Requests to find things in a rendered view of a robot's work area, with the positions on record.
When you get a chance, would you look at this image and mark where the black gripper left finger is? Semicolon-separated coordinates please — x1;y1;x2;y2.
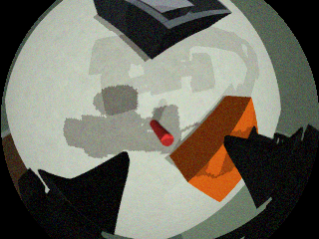
37;151;131;235

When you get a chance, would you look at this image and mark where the red peg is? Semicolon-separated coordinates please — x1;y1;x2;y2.
151;119;174;146

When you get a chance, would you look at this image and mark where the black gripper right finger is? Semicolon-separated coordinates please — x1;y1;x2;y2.
223;126;303;208

